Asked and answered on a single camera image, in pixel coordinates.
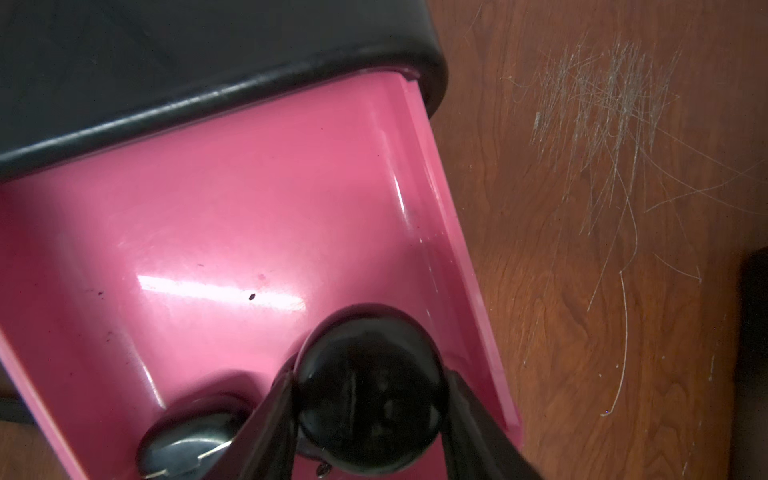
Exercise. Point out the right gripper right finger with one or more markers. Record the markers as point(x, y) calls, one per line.
point(474, 445)

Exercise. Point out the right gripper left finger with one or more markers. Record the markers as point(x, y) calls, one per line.
point(265, 447)

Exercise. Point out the black earphone case round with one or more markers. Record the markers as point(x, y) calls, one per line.
point(191, 437)

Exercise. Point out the black earphone case square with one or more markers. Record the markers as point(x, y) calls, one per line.
point(370, 392)

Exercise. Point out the pink drawer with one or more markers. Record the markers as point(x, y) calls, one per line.
point(198, 260)

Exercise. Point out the black drawer cabinet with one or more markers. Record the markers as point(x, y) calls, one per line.
point(78, 77)

